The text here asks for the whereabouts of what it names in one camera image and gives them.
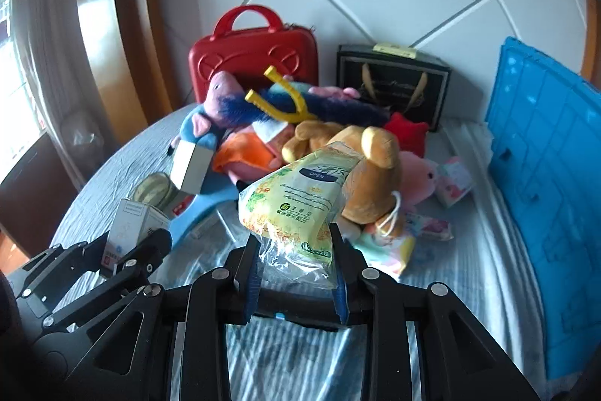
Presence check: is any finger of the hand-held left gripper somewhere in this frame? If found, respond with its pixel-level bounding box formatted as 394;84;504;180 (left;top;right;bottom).
16;228;173;336
8;236;112;305

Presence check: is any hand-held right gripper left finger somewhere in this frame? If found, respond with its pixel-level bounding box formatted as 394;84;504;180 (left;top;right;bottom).
61;236;262;401

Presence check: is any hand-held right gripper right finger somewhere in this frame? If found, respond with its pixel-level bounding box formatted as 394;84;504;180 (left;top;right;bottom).
328;222;542;401

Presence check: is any white medicine box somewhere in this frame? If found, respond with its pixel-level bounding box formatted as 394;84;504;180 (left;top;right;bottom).
100;198;172;280

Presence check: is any pastel tissue pack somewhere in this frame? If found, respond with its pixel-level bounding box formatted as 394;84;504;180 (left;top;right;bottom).
351;212;455;280

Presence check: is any yellow-green wet wipes pack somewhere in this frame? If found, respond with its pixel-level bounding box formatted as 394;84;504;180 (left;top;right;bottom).
237;142;371;285

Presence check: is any brown bear plush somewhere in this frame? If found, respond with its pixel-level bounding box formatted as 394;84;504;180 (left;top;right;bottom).
281;120;405;227

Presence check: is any blue plastic crate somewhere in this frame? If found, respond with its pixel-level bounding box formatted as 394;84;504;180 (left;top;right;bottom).
485;36;601;384

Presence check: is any round tin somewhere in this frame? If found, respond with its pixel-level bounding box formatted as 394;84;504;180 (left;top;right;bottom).
128;172;182;210

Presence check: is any light blue plastic hanger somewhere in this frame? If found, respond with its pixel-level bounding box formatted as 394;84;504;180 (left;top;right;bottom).
170;174;241;252

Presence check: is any plain white carton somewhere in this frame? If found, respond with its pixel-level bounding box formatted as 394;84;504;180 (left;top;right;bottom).
170;142;217;196

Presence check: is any orange plush toy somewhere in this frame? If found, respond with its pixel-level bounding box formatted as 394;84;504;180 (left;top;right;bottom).
213;130;279;177

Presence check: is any light pink pig plush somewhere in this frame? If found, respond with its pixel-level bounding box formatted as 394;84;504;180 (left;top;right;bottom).
398;151;441;210

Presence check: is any pink pig plush blue outfit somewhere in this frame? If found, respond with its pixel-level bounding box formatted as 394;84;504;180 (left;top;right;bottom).
170;70;251;158

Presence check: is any pink floral tissue pack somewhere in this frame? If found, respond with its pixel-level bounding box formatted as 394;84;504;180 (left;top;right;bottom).
433;158;473;207

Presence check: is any red plush toy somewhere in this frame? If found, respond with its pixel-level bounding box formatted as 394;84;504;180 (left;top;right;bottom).
384;111;431;158

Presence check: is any yellow slingshot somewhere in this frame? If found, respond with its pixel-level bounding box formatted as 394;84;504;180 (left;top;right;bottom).
244;65;317;126

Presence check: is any white curtain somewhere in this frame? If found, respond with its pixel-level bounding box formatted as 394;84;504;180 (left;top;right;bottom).
9;0;90;176

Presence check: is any black gift box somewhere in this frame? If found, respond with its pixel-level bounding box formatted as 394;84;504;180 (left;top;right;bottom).
336;43;452;132

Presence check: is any red hard-shell handbag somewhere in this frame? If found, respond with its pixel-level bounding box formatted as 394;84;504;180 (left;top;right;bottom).
189;5;321;107

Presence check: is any pale yellow card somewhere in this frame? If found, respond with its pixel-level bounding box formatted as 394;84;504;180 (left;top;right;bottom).
374;41;420;60

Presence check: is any wooden door frame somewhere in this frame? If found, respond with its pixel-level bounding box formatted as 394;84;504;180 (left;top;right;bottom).
75;0;189;120

